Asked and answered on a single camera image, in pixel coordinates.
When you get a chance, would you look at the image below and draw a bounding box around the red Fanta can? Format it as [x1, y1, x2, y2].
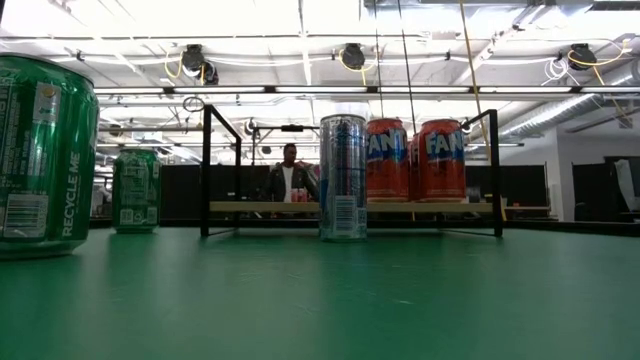
[416, 118, 467, 204]
[408, 132, 421, 203]
[365, 117, 412, 204]

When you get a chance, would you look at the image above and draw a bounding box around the person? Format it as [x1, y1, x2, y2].
[263, 142, 321, 204]

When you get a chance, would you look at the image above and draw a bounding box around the green table mat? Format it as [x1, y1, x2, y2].
[0, 227, 640, 360]

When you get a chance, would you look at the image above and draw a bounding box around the green Sprite can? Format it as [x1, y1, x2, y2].
[110, 147, 163, 235]
[0, 52, 101, 261]

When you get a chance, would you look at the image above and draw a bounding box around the wooden shelf with black frame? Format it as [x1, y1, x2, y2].
[199, 103, 505, 240]

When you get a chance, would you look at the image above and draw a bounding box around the long black ceiling rail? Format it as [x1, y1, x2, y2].
[93, 84, 640, 97]

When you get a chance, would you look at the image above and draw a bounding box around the black ceiling cable reel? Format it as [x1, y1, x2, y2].
[341, 42, 366, 71]
[179, 43, 206, 74]
[202, 60, 220, 86]
[568, 43, 597, 71]

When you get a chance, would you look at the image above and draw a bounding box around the black partition wall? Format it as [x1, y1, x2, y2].
[464, 164, 550, 207]
[159, 163, 274, 221]

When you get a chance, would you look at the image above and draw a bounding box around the thin black hanging cable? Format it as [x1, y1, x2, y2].
[372, 0, 386, 119]

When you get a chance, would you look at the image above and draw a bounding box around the yellow hanging cable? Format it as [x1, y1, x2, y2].
[458, 0, 507, 222]

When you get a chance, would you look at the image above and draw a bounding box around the black metal table frame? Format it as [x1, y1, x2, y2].
[89, 215, 640, 239]

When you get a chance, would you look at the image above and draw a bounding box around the silver ventilation duct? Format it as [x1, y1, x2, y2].
[499, 92, 640, 141]

